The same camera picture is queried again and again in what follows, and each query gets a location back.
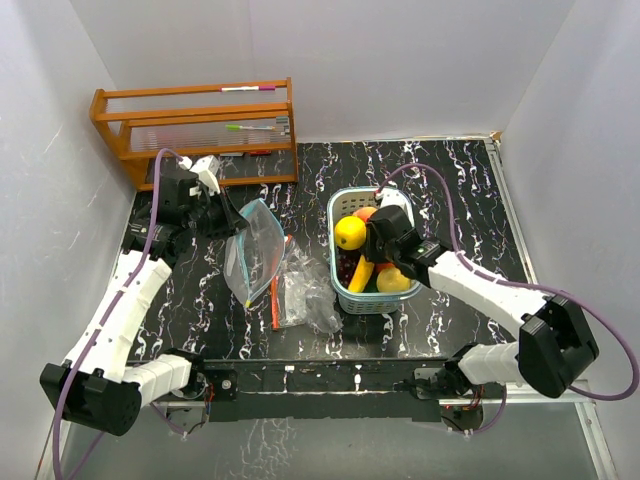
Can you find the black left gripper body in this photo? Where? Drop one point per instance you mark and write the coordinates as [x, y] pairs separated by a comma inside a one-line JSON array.
[[207, 216]]

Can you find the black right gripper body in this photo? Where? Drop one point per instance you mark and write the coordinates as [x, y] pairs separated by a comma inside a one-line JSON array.
[[377, 252]]

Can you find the red orange peach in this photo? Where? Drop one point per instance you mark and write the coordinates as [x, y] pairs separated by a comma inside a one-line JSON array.
[[365, 213]]

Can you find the blue zip top bag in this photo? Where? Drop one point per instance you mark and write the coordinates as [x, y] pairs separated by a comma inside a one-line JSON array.
[[253, 256]]

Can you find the yellow lemon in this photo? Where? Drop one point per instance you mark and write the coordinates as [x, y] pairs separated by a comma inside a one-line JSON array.
[[350, 233]]

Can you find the yellow banana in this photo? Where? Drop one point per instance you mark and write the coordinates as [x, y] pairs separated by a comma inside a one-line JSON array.
[[361, 276]]

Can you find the yellow apple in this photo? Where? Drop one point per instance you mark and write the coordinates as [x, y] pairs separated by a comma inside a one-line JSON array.
[[391, 280]]

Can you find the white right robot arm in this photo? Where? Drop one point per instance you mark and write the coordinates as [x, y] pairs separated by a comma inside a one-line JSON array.
[[477, 364]]

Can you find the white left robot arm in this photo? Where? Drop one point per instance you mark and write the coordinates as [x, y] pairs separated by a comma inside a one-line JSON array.
[[94, 386]]

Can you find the orange zip plastic bag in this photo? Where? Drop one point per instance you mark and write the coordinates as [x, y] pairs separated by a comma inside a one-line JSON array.
[[302, 294]]

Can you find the orange pumpkin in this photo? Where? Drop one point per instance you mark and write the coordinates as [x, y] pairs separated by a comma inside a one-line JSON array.
[[383, 266]]

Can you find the purple grapes bunch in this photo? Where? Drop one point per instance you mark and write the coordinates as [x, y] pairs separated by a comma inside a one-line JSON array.
[[346, 264]]

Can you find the white plastic basket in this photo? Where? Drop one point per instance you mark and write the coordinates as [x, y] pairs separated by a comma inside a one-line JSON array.
[[342, 203]]

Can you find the green white marker pen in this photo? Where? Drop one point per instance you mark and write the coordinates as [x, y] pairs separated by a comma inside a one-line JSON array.
[[239, 127]]

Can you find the wooden shelf rack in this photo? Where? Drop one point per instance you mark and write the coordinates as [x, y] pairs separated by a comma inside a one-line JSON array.
[[135, 124]]

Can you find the pink white marker pen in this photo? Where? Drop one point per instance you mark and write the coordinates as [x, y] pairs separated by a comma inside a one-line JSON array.
[[248, 88]]

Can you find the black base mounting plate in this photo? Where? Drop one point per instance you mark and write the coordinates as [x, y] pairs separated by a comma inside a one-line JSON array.
[[409, 388]]

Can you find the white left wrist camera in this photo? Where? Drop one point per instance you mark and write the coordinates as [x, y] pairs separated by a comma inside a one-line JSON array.
[[206, 169]]

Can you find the aluminium frame rail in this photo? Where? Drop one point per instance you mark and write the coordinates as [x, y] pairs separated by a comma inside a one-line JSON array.
[[555, 341]]

